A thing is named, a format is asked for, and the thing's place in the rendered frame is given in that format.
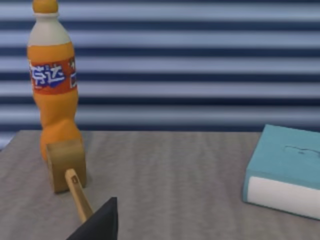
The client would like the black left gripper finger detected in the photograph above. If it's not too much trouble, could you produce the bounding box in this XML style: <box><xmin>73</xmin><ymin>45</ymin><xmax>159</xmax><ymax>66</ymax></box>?
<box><xmin>65</xmin><ymin>196</ymin><xmax>118</xmax><ymax>240</ymax></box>

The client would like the wooden mallet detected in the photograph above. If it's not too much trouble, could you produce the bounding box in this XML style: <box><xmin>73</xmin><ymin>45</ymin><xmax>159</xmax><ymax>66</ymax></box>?
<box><xmin>45</xmin><ymin>139</ymin><xmax>94</xmax><ymax>223</ymax></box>

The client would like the orange soda bottle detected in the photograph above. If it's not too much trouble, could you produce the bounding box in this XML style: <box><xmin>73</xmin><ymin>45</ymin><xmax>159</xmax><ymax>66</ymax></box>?
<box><xmin>26</xmin><ymin>0</ymin><xmax>83</xmax><ymax>162</ymax></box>

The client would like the teal hardcover book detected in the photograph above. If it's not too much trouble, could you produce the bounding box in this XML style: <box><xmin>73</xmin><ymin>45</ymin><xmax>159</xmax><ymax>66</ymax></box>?
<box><xmin>241</xmin><ymin>124</ymin><xmax>320</xmax><ymax>221</ymax></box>

